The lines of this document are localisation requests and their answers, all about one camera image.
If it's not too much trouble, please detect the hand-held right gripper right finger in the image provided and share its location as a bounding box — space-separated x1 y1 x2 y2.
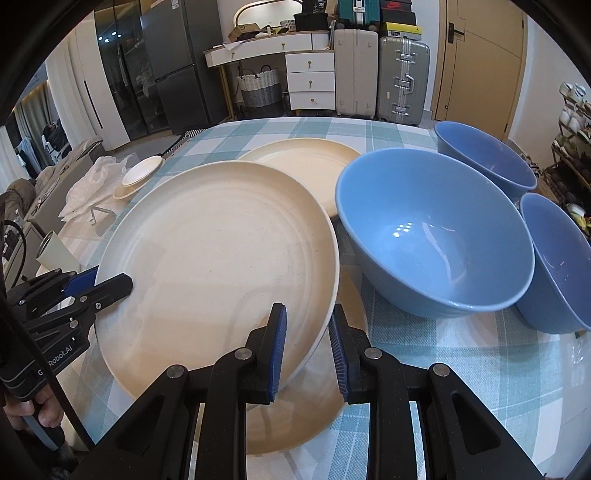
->
327 302 546 480

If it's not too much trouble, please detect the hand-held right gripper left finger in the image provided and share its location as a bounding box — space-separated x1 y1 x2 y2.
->
69 303 289 480

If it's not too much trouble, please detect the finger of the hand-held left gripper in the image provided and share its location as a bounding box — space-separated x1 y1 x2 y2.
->
21 273 134 335
7 267 100 308

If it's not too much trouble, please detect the large cream plate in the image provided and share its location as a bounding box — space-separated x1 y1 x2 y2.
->
245 302 370 457
236 140 363 222
93 161 341 398

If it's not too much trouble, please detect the blue ceramic bowl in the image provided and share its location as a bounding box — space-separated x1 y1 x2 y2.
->
434 121 539 201
335 148 536 320
515 192 591 334

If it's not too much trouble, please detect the person's left hand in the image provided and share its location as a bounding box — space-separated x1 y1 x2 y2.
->
4 391 64 430

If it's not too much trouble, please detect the pale green roll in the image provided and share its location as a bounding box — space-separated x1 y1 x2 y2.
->
37 231 81 275

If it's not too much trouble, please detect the white plastic bag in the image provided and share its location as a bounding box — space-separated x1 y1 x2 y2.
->
59 154 139 222

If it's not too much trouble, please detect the grey fabric box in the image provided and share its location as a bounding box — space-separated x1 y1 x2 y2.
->
28 136 109 236

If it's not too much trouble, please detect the teal checked tablecloth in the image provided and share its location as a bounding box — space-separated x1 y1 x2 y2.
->
34 115 591 480

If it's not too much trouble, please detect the white wardrobe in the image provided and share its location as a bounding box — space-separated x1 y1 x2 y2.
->
46 28 130 151

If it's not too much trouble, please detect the dark glass cabinet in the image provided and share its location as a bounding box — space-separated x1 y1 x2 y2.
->
95 7 171 141

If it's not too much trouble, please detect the grey refrigerator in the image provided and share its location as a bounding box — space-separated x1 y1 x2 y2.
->
140 0 227 134

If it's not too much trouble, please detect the woven laundry basket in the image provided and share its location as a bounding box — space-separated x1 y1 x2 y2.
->
236 65 283 118

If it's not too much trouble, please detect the white drawer unit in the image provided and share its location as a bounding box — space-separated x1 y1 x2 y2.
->
285 51 336 112

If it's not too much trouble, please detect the white vanity desk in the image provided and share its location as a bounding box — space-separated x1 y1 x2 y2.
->
204 30 335 121

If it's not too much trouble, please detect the silver suitcase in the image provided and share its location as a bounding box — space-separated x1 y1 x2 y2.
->
376 34 431 126

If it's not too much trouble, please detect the beige suitcase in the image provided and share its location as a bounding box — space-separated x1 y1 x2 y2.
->
333 25 379 116

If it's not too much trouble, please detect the metal shoe rack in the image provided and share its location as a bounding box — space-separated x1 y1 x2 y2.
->
545 83 591 217

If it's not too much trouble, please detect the oval mirror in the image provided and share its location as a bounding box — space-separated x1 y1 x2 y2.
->
233 0 319 35

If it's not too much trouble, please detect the wooden door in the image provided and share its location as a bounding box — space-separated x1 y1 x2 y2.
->
434 0 529 139

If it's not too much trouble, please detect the black fabric bag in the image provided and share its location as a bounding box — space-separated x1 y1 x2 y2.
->
294 11 329 33

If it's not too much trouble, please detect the black yellow shoe box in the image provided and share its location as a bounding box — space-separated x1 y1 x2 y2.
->
379 21 423 38

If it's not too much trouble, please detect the shelved shoes group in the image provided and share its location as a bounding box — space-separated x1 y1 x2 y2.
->
556 82 591 139

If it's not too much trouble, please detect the green suitcase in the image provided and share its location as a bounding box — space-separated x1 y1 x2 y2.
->
336 0 380 26

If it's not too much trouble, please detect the red black shoe box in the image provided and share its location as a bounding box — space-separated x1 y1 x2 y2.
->
379 0 411 21

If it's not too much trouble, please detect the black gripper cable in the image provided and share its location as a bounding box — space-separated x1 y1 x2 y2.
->
0 219 95 450

